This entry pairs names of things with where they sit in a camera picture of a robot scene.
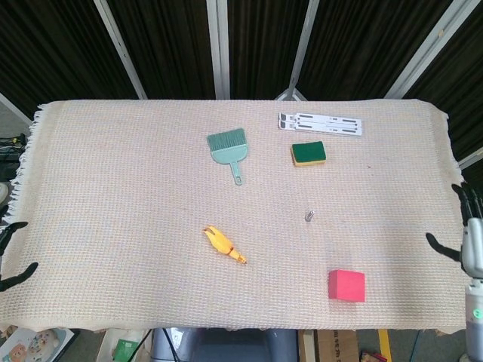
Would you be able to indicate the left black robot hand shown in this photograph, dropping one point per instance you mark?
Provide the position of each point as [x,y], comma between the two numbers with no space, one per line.
[13,279]

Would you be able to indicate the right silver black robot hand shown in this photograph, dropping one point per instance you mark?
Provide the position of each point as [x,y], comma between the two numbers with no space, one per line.
[473,249]

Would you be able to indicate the small metal screw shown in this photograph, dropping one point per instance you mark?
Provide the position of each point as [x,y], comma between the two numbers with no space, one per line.
[309,216]

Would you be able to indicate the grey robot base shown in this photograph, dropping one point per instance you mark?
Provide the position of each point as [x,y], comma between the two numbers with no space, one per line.
[234,347]

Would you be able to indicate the colourful cartoon picture box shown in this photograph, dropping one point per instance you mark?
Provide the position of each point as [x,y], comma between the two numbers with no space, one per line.
[34,345]

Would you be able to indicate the pink foam cube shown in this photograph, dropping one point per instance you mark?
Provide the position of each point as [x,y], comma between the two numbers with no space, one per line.
[347,286]

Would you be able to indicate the green packet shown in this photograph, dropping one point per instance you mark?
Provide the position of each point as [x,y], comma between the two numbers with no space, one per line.
[126,350]

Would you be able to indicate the beige woven fringed tablecloth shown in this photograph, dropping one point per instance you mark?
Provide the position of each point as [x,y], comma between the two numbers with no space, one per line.
[132,211]

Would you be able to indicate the brown cardboard box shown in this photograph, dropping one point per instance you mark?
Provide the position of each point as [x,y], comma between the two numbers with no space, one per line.
[336,347]

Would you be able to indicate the green yellow scouring sponge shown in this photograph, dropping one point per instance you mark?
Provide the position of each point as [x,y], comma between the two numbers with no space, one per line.
[308,152]

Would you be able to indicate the white folding laptop stand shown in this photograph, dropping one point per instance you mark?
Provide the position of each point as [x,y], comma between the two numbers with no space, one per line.
[320,124]

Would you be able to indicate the yellow rubber chicken toy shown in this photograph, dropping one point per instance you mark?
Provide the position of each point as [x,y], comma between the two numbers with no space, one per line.
[222,244]

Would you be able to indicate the teal plastic hand brush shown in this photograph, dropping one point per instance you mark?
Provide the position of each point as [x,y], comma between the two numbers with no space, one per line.
[226,152]

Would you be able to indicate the white metal frame post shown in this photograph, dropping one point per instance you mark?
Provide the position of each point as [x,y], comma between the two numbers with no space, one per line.
[121,49]
[15,109]
[220,49]
[471,159]
[428,49]
[302,45]

